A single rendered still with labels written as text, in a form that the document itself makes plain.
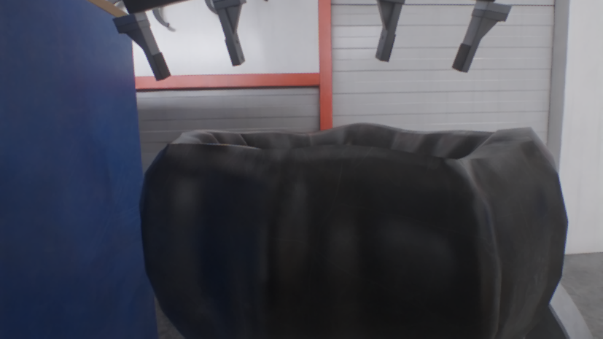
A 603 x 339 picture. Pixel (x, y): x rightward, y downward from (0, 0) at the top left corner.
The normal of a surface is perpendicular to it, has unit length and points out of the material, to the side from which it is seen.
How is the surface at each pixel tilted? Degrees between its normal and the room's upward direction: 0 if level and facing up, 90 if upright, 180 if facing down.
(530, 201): 78
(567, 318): 60
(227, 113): 90
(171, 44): 90
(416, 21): 90
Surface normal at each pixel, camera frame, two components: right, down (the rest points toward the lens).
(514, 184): 0.32, -0.51
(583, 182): 0.04, 0.11
